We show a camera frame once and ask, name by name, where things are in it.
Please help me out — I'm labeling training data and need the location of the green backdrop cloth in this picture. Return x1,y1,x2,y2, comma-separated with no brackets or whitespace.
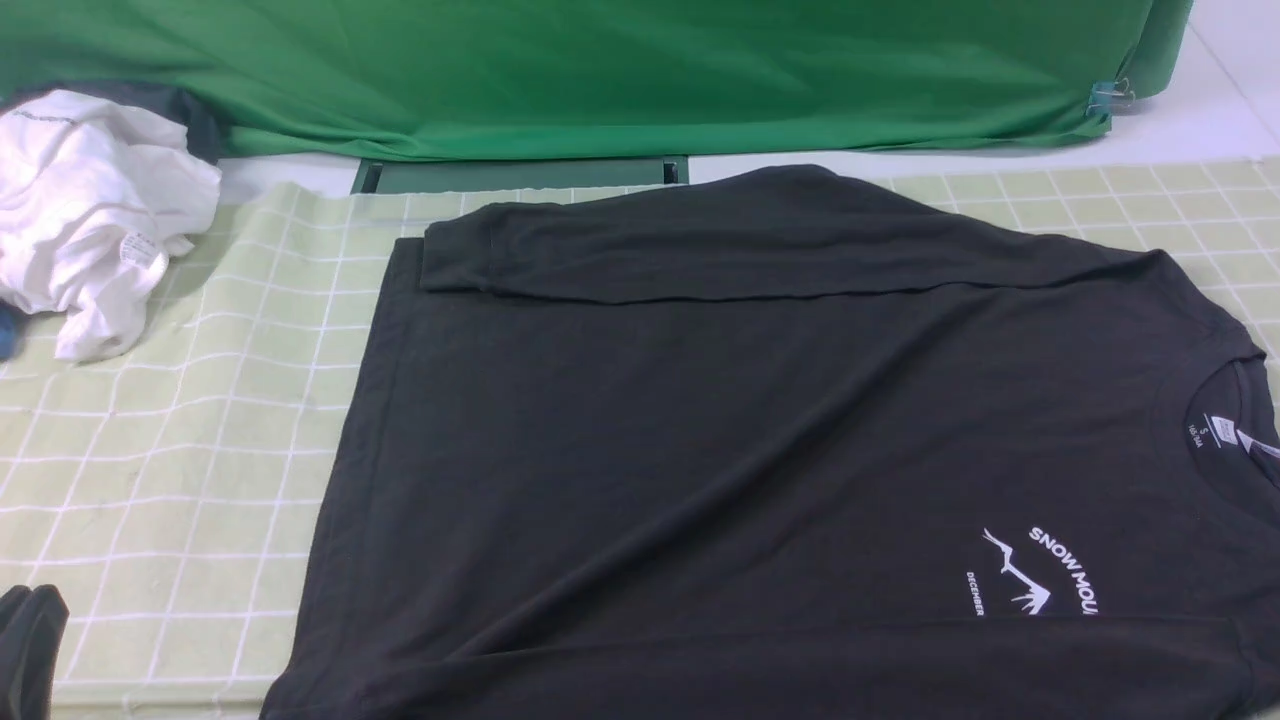
1,1,1192,161

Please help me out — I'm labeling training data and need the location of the crumpled white shirt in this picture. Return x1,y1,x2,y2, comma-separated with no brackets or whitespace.
1,90,221,363

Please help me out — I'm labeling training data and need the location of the dark gray long-sleeved shirt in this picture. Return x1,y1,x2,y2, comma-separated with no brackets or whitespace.
261,167,1277,719

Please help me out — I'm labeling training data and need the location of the blue binder clip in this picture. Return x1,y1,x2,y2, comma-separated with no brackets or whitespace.
1085,77,1137,119

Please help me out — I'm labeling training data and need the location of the small blue object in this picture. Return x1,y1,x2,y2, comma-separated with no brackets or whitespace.
0,304,20,363

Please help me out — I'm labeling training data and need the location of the light green checkered tablecloth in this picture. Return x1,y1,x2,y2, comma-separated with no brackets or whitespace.
3,159,1277,719

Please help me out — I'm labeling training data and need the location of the dark gray garment behind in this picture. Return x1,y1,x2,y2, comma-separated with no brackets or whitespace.
3,79,225,165

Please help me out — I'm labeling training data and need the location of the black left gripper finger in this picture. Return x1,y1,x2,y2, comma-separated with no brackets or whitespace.
1,585,69,719

